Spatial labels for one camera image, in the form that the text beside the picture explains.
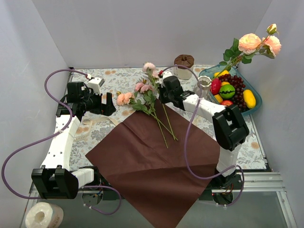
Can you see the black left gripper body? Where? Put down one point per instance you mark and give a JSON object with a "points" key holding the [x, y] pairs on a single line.
{"points": [[104, 107]]}

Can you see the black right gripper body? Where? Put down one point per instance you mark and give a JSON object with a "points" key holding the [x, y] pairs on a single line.
{"points": [[162, 91]]}

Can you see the cream ribbon gold lettering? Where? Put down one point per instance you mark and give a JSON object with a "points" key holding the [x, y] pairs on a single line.
{"points": [[84, 130]]}

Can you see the peach double rose stem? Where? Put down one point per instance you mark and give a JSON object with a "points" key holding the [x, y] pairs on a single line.
{"points": [[128, 99]]}

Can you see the pink artificial flower bunch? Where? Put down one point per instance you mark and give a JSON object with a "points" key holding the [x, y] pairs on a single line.
{"points": [[144, 101]]}

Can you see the red paper bouquet wrap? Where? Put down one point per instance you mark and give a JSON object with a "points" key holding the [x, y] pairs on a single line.
{"points": [[152, 178]]}

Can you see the peach rose stem with bud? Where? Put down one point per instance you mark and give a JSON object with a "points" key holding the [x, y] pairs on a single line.
{"points": [[249, 45]]}

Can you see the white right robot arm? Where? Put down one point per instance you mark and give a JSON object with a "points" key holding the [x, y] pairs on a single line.
{"points": [[228, 123]]}

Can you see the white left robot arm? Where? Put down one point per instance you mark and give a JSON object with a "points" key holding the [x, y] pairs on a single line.
{"points": [[54, 179]]}

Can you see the white ribbed ceramic vase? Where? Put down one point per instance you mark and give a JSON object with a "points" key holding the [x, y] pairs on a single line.
{"points": [[202, 87]]}

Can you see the brown and white jar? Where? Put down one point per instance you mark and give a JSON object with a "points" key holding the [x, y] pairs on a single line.
{"points": [[184, 62]]}

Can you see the teal plastic fruit basket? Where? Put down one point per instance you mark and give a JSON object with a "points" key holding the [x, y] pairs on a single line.
{"points": [[234, 71]]}

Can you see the red dragon fruit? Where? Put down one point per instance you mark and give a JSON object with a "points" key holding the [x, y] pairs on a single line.
{"points": [[215, 86]]}

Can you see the small yellow lemon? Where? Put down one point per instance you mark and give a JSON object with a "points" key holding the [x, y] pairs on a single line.
{"points": [[218, 98]]}

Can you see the green toy watermelon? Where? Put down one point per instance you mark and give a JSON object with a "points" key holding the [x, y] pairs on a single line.
{"points": [[227, 91]]}

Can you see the red apple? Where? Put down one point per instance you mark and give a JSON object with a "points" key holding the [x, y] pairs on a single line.
{"points": [[226, 103]]}

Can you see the yellow fruit back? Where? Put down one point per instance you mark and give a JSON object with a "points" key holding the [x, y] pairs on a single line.
{"points": [[217, 74]]}

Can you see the dark purple grape bunch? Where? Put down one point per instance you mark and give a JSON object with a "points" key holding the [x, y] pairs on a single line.
{"points": [[239, 86]]}

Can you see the yellow mango right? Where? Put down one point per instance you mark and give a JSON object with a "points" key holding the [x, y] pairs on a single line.
{"points": [[249, 98]]}

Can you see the white toilet paper roll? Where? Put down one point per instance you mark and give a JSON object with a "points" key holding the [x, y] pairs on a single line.
{"points": [[44, 215]]}

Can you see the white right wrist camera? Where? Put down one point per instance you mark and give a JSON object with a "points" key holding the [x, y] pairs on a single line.
{"points": [[163, 75]]}

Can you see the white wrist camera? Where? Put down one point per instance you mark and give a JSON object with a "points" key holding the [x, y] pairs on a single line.
{"points": [[95, 83], [163, 75]]}

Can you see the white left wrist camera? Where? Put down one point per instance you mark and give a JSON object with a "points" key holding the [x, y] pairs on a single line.
{"points": [[95, 83]]}

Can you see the aluminium frame rail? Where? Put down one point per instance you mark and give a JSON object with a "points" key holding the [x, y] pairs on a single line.
{"points": [[263, 203]]}

